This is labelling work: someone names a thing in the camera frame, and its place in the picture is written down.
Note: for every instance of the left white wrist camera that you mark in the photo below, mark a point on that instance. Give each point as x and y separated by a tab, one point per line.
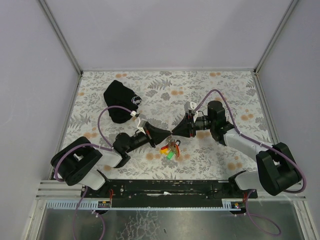
140	120

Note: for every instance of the grey slotted cable duct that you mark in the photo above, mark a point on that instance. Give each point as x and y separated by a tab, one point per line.
83	205

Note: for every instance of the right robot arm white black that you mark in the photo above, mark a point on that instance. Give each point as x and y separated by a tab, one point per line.
275	171

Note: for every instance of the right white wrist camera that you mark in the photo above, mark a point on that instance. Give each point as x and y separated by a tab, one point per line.
190	108

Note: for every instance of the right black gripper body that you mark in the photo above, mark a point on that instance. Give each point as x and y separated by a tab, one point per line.
189	125

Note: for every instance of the key bunch with coloured tags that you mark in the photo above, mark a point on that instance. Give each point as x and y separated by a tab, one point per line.
171	148

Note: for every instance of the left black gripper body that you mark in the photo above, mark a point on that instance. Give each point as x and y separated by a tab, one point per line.
150	136

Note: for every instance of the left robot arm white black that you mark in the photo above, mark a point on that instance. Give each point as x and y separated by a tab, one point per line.
76	163

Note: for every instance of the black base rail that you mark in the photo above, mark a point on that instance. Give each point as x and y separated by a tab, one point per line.
168	193

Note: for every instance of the floral table mat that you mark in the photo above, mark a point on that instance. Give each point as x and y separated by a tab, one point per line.
163	95

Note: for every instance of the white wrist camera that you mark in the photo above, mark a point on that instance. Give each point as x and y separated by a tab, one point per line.
190	108
140	120

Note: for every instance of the black drawstring bag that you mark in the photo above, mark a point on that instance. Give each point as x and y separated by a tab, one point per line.
117	94

